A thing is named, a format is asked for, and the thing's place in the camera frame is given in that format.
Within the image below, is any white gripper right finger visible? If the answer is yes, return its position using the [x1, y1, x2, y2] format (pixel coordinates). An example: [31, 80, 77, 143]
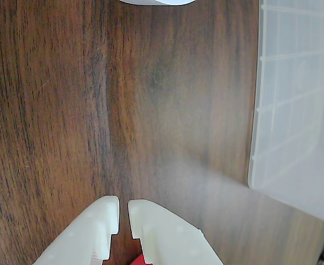
[128, 199, 225, 265]

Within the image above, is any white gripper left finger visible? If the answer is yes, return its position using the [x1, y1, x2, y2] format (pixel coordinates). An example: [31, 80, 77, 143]
[33, 195, 120, 265]

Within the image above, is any translucent plastic storage box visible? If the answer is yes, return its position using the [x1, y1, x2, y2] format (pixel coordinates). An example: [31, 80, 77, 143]
[246, 0, 324, 226]

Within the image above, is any white tape roll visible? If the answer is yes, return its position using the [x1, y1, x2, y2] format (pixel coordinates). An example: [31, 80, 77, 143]
[119, 0, 195, 7]

